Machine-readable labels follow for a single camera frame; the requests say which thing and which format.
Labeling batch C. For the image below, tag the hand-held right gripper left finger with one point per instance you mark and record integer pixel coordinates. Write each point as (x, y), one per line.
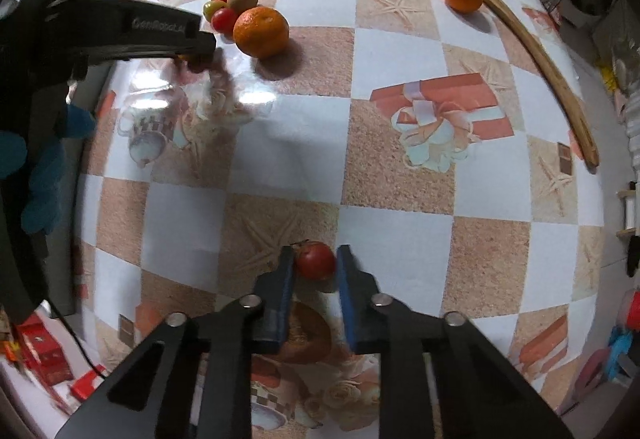
(284, 304)

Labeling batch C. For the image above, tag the red plastic bucket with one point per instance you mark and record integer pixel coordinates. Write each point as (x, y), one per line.
(632, 314)

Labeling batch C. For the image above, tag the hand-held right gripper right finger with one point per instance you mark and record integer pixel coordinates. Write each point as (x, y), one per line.
(348, 309)

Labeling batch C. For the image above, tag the long curved wooden stick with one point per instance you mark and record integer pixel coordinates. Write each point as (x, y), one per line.
(540, 54)

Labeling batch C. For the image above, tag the green cherry tomato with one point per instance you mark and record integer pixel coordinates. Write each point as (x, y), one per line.
(212, 9)

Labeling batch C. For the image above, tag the blue plastic stool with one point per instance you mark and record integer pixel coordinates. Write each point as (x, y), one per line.
(625, 354)

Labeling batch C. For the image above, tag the yellow and white clutter pile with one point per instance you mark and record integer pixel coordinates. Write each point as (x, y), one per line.
(617, 79)

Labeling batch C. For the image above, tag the checkered printed tablecloth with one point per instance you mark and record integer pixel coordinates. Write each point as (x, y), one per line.
(380, 199)

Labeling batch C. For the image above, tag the small wooden stool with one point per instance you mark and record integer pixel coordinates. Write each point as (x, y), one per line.
(631, 214)

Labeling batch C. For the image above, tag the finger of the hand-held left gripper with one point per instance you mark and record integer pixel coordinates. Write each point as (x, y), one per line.
(165, 46)

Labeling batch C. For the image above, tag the black cloth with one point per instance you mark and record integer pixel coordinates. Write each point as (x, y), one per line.
(634, 256)

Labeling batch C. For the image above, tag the person's left hand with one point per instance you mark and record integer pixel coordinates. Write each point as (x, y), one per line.
(45, 189)

